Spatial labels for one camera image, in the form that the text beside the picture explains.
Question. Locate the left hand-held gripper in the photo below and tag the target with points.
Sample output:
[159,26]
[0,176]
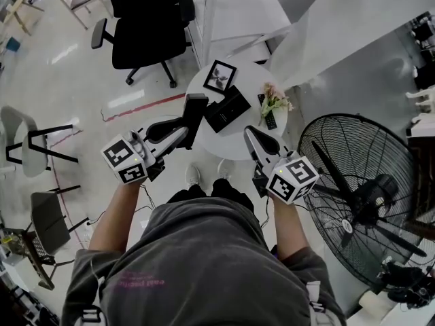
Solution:
[127,163]

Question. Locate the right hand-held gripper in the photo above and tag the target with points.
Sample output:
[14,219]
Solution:
[292,180]

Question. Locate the black telephone handset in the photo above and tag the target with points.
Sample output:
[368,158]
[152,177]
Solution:
[195,114]

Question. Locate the person's right forearm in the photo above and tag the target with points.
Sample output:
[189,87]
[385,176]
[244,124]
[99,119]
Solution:
[290,229]

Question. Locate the person's left forearm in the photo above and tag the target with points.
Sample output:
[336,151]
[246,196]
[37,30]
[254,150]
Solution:
[113,216]

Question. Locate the black desk telephone base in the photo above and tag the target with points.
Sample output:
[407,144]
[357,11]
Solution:
[231,110]

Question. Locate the black remote control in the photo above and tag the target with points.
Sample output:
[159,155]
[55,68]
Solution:
[271,121]

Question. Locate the round white side table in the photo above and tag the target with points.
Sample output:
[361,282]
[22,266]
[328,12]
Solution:
[231,144]

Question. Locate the person's right white shoe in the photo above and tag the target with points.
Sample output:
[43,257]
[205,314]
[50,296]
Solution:
[225,169]

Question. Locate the person's white shoe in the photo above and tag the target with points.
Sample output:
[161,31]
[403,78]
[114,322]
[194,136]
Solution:
[225,169]
[193,175]

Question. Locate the person's left white shoe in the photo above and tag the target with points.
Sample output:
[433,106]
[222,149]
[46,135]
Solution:
[193,175]

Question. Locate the pink artificial flower bunch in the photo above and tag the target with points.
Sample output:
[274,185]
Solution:
[272,102]

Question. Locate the person's black trousers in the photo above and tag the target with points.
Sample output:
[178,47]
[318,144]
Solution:
[227,190]

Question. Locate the large black floor fan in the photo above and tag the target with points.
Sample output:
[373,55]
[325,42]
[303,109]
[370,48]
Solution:
[357,182]

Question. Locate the black office chair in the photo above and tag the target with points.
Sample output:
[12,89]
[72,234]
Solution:
[146,29]

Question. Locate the person's grey shirt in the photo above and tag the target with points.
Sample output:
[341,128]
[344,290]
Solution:
[204,260]

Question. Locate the light grey chair black legs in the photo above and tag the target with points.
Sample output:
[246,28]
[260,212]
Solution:
[32,155]

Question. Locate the white desk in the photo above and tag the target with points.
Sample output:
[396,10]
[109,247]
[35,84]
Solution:
[244,12]

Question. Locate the dark grey chair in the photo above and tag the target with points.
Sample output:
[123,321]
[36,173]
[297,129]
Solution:
[49,219]

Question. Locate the black perforated chair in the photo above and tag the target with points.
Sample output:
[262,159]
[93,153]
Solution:
[37,250]

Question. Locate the teal bin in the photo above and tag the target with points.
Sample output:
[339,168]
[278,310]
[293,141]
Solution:
[13,44]

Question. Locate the white paper roll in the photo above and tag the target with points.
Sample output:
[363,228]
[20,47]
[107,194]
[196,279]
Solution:
[374,299]

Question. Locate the light wooden table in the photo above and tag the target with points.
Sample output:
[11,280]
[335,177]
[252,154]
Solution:
[17,7]

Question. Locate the black picture frame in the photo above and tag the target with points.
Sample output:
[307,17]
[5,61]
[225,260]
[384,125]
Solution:
[220,75]

